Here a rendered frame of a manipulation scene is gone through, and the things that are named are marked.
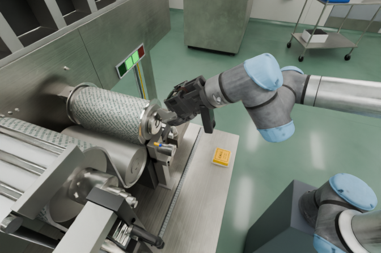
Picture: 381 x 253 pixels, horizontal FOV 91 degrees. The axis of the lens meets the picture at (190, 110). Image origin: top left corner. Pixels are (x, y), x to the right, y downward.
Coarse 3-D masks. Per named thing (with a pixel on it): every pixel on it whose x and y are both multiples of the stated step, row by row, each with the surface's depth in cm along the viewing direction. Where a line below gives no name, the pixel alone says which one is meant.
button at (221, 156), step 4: (220, 148) 91; (216, 152) 89; (220, 152) 89; (224, 152) 89; (228, 152) 89; (216, 156) 88; (220, 156) 88; (224, 156) 88; (228, 156) 88; (216, 160) 86; (220, 160) 86; (224, 160) 86; (228, 160) 86; (224, 164) 86
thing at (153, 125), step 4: (152, 112) 57; (156, 112) 57; (152, 116) 56; (156, 116) 57; (152, 120) 56; (156, 120) 59; (148, 124) 56; (152, 124) 56; (156, 124) 59; (160, 124) 62; (148, 128) 56; (152, 128) 56; (156, 128) 59; (148, 132) 58; (152, 132) 57; (156, 132) 60
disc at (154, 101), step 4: (152, 100) 56; (156, 100) 59; (148, 104) 54; (152, 104) 57; (160, 104) 63; (144, 108) 53; (148, 108) 55; (144, 112) 53; (144, 116) 54; (140, 120) 52; (140, 124) 53; (140, 128) 53; (140, 132) 54; (140, 136) 54; (140, 140) 55; (144, 140) 57; (148, 140) 60; (144, 144) 58
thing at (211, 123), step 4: (200, 104) 48; (200, 108) 48; (204, 108) 48; (208, 108) 48; (200, 112) 50; (204, 112) 49; (208, 112) 49; (212, 112) 52; (204, 116) 50; (208, 116) 50; (212, 116) 53; (204, 120) 51; (208, 120) 51; (212, 120) 53; (204, 124) 53; (208, 124) 52; (212, 124) 54; (204, 128) 54; (208, 128) 53; (212, 128) 54; (208, 132) 55; (212, 132) 55
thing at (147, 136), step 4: (76, 96) 60; (72, 104) 60; (156, 104) 59; (72, 108) 60; (152, 108) 56; (156, 108) 59; (148, 112) 55; (148, 116) 55; (144, 120) 54; (148, 120) 56; (144, 124) 54; (144, 128) 54; (144, 132) 55; (144, 136) 56; (148, 136) 58; (152, 136) 61
